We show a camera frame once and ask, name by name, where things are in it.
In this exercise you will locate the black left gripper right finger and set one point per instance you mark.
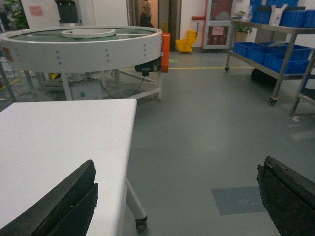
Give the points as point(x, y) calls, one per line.
point(288, 197)

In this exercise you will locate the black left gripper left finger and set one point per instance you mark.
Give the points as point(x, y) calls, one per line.
point(66, 210)

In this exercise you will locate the stainless steel shelf cart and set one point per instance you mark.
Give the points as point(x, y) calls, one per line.
point(239, 51)

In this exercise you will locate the white table leg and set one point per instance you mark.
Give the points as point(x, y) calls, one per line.
point(136, 208)

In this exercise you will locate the round white turntable conveyor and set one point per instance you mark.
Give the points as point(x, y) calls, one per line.
point(80, 49)

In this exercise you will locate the red fire cabinet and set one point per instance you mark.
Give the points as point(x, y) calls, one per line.
point(217, 26)

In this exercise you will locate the yellow mop bucket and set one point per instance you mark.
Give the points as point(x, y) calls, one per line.
point(185, 45)

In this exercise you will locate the orange control box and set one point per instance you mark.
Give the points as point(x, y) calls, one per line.
point(166, 52)

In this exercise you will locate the yellow wet floor sign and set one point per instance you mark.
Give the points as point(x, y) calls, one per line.
point(164, 27)

